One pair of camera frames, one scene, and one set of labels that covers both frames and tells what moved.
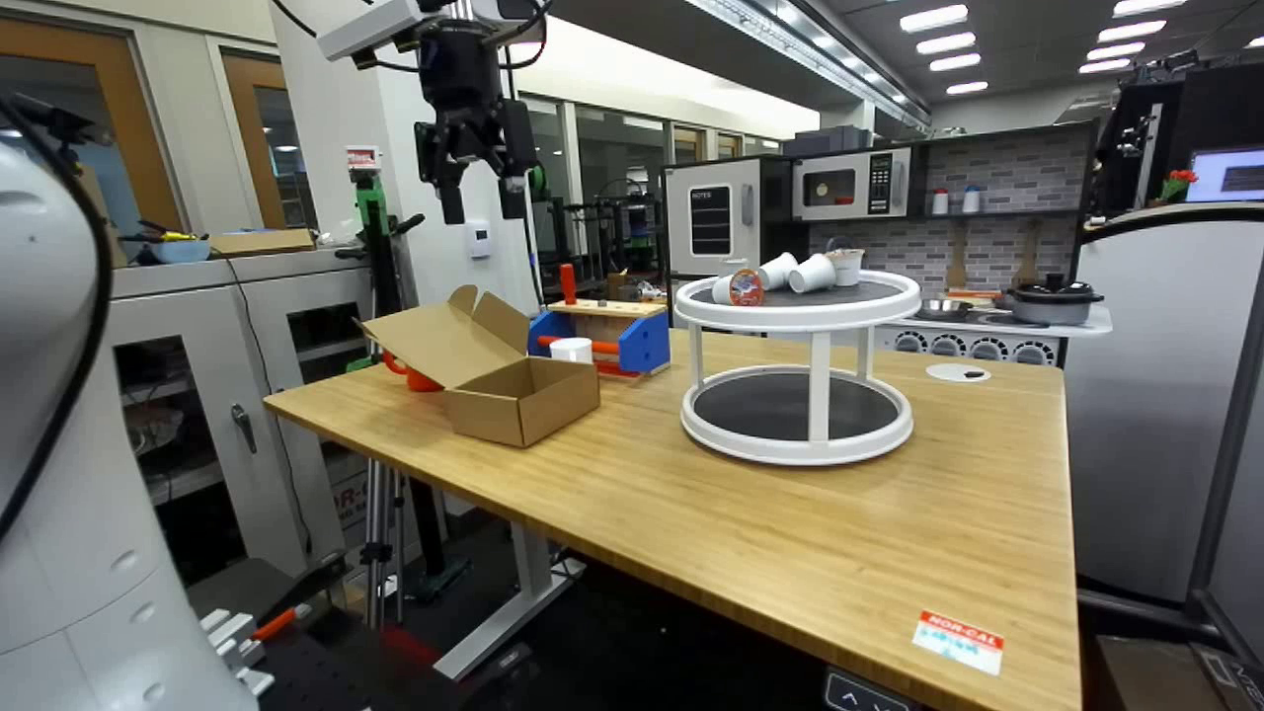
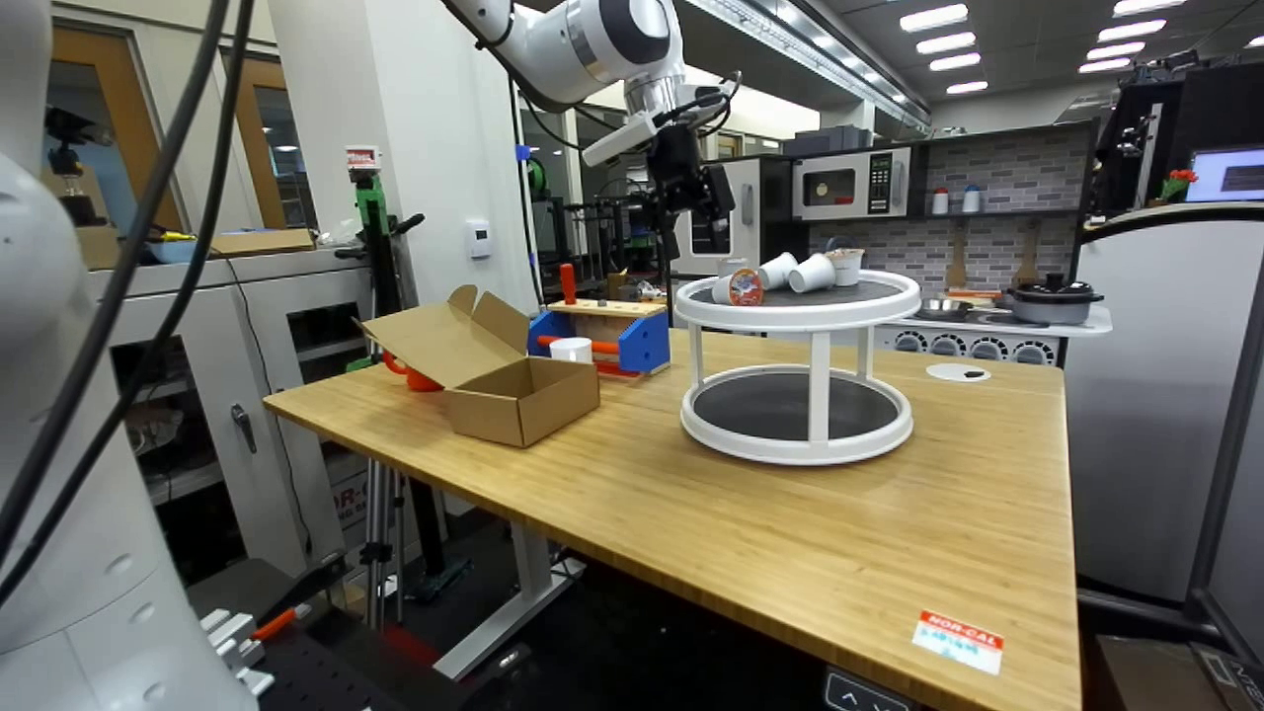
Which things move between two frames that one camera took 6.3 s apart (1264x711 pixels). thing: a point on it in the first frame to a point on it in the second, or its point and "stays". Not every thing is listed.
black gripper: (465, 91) to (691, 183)
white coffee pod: (812, 275) stays
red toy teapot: (418, 380) stays
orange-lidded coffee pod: (750, 287) stays
